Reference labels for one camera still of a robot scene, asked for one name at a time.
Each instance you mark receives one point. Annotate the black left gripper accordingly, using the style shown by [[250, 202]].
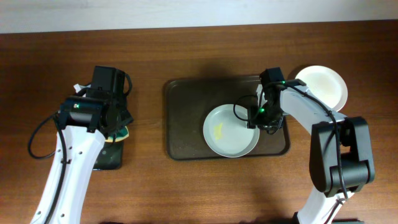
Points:
[[121, 123]]

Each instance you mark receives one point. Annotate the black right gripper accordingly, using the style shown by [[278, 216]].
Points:
[[274, 125]]

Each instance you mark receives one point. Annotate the green and yellow sponge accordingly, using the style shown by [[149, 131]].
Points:
[[121, 135]]

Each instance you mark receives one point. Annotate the pale grey plate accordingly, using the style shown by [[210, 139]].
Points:
[[226, 133]]

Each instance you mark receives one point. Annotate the white plate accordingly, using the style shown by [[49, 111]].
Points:
[[326, 84]]

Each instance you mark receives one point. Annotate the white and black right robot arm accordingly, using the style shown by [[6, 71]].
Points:
[[341, 158]]

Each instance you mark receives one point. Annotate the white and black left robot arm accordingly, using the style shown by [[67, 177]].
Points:
[[90, 136]]

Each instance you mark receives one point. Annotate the black water tray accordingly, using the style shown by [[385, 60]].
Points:
[[110, 157]]

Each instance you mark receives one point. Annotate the dark brown serving tray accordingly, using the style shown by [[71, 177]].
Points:
[[188, 102]]

